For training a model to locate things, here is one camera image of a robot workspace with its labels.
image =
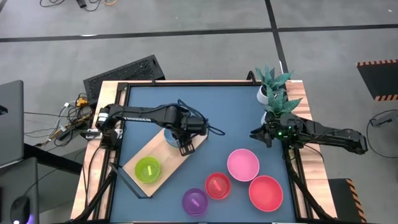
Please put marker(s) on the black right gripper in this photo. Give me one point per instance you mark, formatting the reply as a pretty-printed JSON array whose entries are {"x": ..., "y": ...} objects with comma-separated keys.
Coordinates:
[{"x": 283, "y": 129}]

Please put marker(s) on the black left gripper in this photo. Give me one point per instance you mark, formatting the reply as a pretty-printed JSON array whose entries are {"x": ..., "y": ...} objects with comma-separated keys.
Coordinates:
[{"x": 189, "y": 130}]

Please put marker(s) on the light blue plastic bowl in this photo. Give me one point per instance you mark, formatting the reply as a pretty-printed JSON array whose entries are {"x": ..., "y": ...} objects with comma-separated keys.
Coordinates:
[{"x": 169, "y": 140}]

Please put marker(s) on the pink plastic bowl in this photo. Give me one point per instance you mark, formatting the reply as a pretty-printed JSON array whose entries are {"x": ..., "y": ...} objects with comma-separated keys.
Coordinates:
[{"x": 243, "y": 165}]

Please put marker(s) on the small green translucent bowl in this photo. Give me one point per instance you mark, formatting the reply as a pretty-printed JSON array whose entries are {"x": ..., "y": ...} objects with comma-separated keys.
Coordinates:
[{"x": 147, "y": 169}]

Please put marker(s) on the small red translucent bowl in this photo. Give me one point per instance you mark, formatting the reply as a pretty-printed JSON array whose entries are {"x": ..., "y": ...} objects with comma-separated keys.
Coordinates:
[{"x": 218, "y": 186}]

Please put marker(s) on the small purple translucent bowl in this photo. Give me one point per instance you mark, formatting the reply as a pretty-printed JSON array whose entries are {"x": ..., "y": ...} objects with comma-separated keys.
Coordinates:
[{"x": 195, "y": 201}]

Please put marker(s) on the large red plastic bowl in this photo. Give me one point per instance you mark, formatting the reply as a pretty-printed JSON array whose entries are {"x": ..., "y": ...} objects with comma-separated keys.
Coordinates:
[{"x": 265, "y": 193}]

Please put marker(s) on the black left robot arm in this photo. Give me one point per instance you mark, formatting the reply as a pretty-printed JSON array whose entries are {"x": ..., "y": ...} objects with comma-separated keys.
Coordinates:
[{"x": 140, "y": 113}]

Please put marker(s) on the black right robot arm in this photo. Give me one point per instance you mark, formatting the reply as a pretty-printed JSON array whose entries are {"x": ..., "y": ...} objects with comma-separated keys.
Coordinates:
[{"x": 335, "y": 135}]

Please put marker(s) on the wooden tray board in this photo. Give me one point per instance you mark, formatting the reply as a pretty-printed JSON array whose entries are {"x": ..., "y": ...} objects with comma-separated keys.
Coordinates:
[{"x": 168, "y": 165}]

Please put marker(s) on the potted plant in white pot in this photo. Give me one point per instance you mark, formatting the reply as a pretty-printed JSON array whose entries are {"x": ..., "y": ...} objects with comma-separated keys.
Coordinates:
[
  {"x": 272, "y": 81},
  {"x": 281, "y": 105}
]

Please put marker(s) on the black perforated metal panel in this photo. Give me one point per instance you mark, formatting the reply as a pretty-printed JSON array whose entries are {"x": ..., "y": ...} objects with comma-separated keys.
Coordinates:
[{"x": 124, "y": 76}]

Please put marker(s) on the black mat orange striped edge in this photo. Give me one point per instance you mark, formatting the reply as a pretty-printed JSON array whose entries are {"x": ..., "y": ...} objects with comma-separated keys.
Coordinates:
[
  {"x": 379, "y": 81},
  {"x": 340, "y": 199}
]

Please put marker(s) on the yellow connector plug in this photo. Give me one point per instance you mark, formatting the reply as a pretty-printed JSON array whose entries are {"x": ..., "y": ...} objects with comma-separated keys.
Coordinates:
[{"x": 82, "y": 102}]

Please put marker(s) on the black power strip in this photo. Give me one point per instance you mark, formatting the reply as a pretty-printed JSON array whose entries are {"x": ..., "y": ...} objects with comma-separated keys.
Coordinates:
[{"x": 73, "y": 130}]

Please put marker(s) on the grey metal stand foot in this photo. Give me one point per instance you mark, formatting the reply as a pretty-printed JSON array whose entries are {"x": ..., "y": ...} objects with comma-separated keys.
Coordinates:
[{"x": 384, "y": 119}]

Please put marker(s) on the dark grey mouse pad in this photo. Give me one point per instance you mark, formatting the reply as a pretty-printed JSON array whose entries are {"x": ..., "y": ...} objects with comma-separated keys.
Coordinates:
[{"x": 18, "y": 177}]

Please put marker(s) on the black computer mouse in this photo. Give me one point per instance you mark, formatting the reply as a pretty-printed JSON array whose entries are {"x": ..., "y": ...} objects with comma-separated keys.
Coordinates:
[{"x": 20, "y": 208}]

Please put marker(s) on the grey laptop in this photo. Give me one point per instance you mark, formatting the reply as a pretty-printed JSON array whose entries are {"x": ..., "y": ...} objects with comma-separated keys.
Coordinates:
[{"x": 11, "y": 124}]

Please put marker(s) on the black power adapter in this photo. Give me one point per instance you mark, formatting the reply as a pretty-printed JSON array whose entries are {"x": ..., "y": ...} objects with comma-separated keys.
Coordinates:
[{"x": 81, "y": 3}]

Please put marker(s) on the black diagonal frame strut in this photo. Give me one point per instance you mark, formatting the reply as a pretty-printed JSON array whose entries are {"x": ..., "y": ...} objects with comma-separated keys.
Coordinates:
[
  {"x": 99, "y": 193},
  {"x": 306, "y": 193}
]

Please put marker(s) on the black table edge frame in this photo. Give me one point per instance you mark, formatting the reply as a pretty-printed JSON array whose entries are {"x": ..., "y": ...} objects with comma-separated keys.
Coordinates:
[{"x": 119, "y": 93}]

